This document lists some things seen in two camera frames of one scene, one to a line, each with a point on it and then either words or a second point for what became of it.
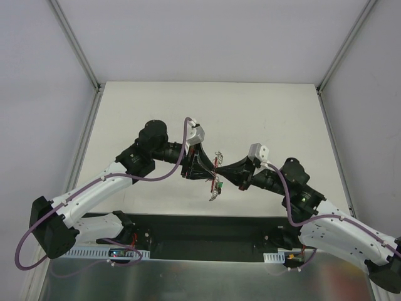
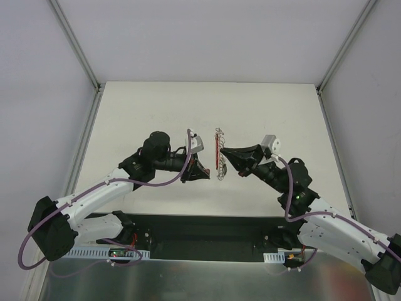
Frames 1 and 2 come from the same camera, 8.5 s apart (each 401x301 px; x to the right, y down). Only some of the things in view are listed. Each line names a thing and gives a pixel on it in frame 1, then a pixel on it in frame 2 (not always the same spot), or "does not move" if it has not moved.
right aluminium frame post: [345, 46] does not move
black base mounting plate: [214, 237] does not move
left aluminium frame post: [76, 42] does not move
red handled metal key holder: [217, 162] -> [220, 163]
